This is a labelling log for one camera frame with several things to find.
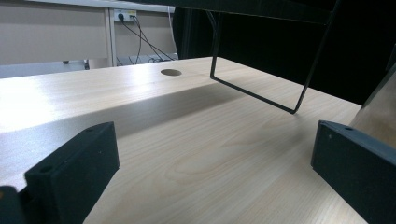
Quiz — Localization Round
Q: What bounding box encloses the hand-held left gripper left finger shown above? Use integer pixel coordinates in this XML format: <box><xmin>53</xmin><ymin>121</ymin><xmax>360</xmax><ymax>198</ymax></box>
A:
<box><xmin>23</xmin><ymin>120</ymin><xmax>120</xmax><ymax>224</ymax></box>

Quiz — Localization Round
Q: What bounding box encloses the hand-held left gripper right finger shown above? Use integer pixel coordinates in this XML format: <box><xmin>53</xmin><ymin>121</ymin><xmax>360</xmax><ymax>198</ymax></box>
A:
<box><xmin>310</xmin><ymin>119</ymin><xmax>396</xmax><ymax>224</ymax></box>

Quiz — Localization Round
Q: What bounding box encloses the black two-tier shelf rack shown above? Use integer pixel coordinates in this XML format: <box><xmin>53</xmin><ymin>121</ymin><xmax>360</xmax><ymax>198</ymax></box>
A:
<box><xmin>134</xmin><ymin>0</ymin><xmax>344</xmax><ymax>116</ymax></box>

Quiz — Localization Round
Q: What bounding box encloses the black curtain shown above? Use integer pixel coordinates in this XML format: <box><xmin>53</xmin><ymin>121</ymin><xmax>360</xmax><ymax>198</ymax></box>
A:
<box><xmin>172</xmin><ymin>6</ymin><xmax>396</xmax><ymax>106</ymax></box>

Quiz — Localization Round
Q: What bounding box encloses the beige partition frame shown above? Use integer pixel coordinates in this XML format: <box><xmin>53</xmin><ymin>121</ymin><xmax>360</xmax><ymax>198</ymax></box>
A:
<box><xmin>0</xmin><ymin>0</ymin><xmax>179</xmax><ymax>68</ymax></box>

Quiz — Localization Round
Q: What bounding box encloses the black power cable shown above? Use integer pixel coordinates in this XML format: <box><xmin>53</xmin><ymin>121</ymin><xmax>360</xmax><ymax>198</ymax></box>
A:
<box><xmin>132</xmin><ymin>15</ymin><xmax>148</xmax><ymax>65</ymax></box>
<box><xmin>118</xmin><ymin>12</ymin><xmax>176</xmax><ymax>62</ymax></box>

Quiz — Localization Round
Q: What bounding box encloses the white wall socket with plugs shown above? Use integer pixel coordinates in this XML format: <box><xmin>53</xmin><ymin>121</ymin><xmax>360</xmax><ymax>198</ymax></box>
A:
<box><xmin>113</xmin><ymin>8</ymin><xmax>138</xmax><ymax>22</ymax></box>

